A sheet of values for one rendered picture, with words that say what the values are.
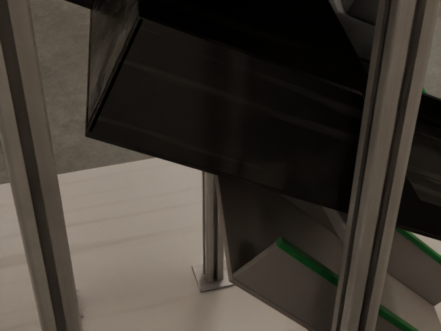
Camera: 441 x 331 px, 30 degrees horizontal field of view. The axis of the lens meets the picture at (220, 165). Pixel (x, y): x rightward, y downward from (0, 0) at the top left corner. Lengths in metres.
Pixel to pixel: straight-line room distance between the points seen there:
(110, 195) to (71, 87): 1.74
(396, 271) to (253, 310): 0.24
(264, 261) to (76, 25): 2.65
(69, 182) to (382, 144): 0.72
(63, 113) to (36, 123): 2.31
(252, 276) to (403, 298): 0.24
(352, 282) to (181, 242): 0.53
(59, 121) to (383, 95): 2.27
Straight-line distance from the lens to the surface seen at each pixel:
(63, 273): 0.40
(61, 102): 2.70
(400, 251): 0.70
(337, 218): 0.48
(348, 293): 0.48
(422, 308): 0.74
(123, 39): 0.40
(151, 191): 1.05
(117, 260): 0.97
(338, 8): 0.65
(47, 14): 3.19
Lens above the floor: 1.56
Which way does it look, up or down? 40 degrees down
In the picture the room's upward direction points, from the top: straight up
